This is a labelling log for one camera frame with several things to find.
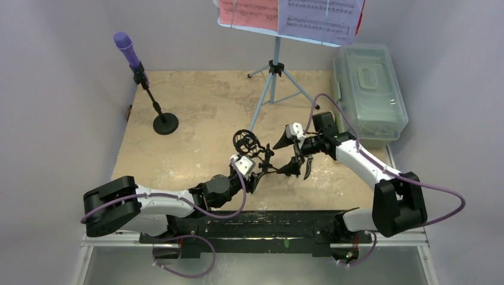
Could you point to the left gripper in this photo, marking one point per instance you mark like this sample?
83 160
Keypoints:
249 184

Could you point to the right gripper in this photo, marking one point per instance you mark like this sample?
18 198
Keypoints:
298 152

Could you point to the black shock mount tripod stand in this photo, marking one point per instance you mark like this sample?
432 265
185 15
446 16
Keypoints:
247 144

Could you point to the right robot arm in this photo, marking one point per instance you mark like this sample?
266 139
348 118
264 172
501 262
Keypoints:
398 202

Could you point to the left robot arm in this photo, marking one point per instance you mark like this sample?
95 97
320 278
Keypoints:
121 204

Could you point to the black pruning shears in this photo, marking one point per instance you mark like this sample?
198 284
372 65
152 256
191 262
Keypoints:
308 166

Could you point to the light blue music stand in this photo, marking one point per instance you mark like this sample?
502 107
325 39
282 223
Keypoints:
274 68

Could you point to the black round base mic stand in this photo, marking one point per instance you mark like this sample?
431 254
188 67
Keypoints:
164 123

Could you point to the clear plastic storage box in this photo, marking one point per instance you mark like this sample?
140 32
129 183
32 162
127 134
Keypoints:
367 90

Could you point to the purple sheet music page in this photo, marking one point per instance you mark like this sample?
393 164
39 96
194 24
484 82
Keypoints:
333 21

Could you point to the pink sheet music page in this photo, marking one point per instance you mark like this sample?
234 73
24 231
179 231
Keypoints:
261 14

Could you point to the purple microphone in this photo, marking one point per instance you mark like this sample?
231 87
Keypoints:
124 44

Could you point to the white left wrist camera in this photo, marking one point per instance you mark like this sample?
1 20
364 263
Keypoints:
242 164

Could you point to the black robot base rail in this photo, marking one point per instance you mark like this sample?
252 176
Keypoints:
259 232

